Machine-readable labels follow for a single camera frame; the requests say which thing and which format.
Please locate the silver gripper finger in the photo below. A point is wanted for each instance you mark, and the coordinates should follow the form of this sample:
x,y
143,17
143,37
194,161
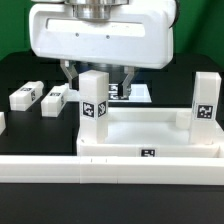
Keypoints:
x,y
125,85
68,67

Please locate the white desk top tray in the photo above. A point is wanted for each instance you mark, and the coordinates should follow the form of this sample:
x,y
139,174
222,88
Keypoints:
x,y
155,132

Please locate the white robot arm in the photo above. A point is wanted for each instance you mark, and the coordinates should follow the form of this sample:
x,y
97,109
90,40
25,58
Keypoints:
x,y
129,33

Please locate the white block at left edge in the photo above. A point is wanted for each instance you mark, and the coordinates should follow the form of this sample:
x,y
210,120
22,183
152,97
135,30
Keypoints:
x,y
2,122

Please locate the white front fence bar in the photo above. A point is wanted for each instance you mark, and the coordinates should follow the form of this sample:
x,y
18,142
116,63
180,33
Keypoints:
x,y
111,170

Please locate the white marker base plate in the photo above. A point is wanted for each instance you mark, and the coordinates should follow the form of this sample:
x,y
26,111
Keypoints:
x,y
139,93

